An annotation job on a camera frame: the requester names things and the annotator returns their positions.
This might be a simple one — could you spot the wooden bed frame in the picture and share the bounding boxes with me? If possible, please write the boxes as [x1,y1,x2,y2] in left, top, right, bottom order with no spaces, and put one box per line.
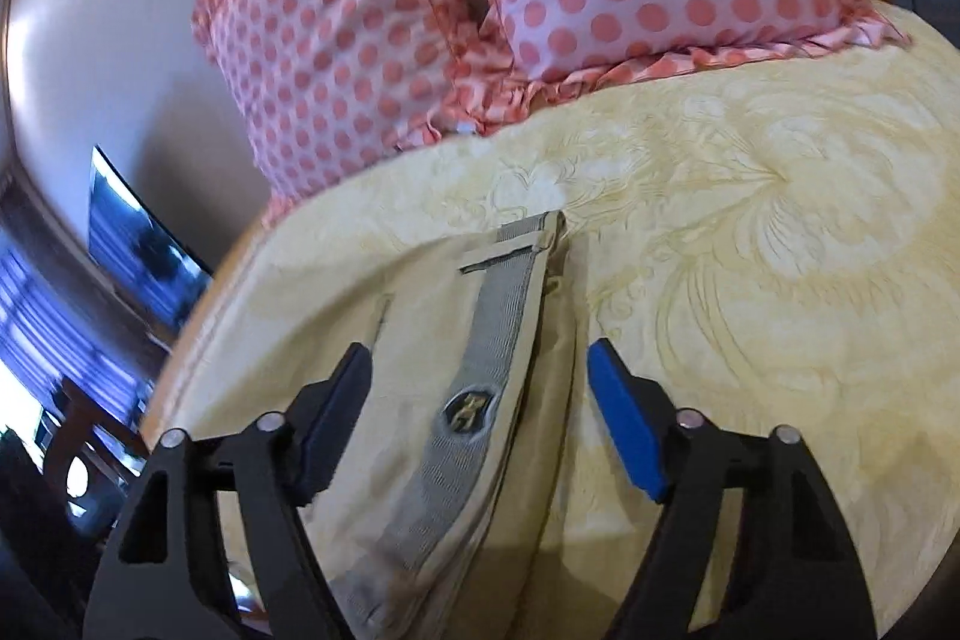
[140,216,268,447]

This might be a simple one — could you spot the yellow floral bed mattress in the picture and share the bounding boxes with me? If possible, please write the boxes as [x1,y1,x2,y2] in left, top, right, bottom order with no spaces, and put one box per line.
[141,1,960,640]

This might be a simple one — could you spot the black flat television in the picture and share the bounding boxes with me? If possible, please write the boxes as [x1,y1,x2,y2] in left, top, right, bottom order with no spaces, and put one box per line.
[88,146,213,333]

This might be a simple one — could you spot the beige khaki pants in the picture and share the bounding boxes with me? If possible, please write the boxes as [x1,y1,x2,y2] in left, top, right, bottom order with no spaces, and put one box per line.
[182,211,574,638]

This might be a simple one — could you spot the left pink polka-dot pillow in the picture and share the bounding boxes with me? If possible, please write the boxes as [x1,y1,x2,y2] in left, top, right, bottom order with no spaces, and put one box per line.
[192,0,530,223]

